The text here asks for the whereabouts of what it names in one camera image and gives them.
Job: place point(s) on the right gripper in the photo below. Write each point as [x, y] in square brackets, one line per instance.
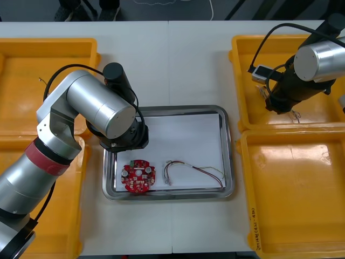
[283, 94]

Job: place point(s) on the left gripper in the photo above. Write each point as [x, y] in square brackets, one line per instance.
[129, 141]

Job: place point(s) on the round red circuit board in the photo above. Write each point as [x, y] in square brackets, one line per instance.
[137, 178]

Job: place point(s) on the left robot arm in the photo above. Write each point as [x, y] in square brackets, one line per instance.
[89, 99]

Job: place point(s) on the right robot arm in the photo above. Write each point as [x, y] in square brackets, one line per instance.
[318, 59]

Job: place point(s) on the yellow-orange plastic bin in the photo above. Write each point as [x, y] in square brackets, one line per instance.
[68, 215]
[16, 81]
[318, 118]
[291, 202]

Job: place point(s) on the white paper sheet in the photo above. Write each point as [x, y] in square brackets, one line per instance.
[188, 135]

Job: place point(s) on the steel tray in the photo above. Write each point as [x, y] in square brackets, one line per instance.
[229, 151]

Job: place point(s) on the black furniture leg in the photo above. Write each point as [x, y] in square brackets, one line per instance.
[234, 9]

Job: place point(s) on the person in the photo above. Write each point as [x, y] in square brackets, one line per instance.
[107, 13]

